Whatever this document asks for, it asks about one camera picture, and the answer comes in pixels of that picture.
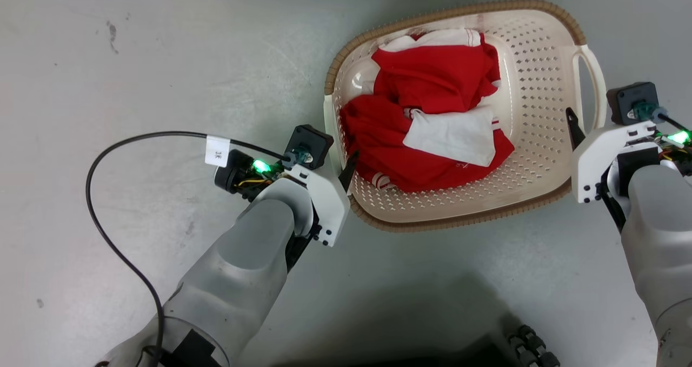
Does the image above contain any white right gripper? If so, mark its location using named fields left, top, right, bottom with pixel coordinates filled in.
left=565, top=108, right=671, bottom=204

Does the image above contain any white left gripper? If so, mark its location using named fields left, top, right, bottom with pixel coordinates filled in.
left=281, top=151, right=359, bottom=247

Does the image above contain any cream plastic laundry basket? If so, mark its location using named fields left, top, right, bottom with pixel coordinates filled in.
left=323, top=0, right=607, bottom=232

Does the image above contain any white cloth piece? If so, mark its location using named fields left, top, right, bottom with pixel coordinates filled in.
left=403, top=106, right=496, bottom=167

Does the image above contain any red white-trimmed garment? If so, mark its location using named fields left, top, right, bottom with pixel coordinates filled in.
left=340, top=28, right=515, bottom=193

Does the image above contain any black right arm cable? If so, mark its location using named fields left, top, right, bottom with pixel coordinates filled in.
left=657, top=113, right=692, bottom=136

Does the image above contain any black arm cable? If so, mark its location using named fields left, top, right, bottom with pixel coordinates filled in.
left=85, top=131, right=292, bottom=367
left=657, top=113, right=692, bottom=136

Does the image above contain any white cable label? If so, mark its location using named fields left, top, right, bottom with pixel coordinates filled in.
left=205, top=135, right=231, bottom=168

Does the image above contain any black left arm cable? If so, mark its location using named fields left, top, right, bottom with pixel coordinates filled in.
left=85, top=131, right=292, bottom=367

